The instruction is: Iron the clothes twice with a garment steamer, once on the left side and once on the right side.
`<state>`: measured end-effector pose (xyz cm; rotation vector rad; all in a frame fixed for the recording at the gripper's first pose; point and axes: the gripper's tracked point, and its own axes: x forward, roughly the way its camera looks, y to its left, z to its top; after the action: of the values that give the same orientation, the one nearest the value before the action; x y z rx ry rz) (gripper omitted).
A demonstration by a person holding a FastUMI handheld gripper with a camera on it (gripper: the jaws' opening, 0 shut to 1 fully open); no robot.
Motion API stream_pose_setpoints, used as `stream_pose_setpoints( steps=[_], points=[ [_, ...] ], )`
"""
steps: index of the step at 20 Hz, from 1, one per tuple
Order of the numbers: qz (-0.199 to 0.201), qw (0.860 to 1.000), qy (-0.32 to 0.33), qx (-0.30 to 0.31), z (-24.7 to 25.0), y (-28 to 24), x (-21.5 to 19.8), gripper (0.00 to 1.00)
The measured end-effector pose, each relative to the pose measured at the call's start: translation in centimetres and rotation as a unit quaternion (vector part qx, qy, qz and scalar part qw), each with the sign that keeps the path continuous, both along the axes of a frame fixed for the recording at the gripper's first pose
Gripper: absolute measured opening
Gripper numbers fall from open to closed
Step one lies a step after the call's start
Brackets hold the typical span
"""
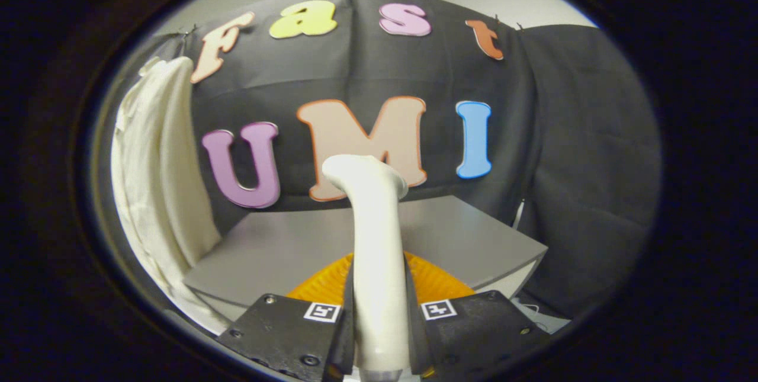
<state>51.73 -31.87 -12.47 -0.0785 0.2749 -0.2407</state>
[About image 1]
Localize white garment steamer handle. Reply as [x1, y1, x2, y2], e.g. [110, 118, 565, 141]
[322, 154, 413, 382]

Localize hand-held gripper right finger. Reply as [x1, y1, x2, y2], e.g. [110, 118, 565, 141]
[404, 252, 551, 380]

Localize black backdrop cloth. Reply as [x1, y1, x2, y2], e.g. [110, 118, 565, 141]
[98, 0, 663, 320]

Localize grey top white cabinet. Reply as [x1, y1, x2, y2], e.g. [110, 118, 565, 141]
[182, 194, 548, 335]

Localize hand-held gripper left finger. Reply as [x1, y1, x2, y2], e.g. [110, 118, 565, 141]
[214, 253, 356, 382]

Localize cream button shirt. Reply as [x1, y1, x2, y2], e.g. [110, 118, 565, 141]
[111, 56, 223, 335]

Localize tangled white cables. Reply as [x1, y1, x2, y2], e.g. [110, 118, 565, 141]
[513, 200, 570, 333]

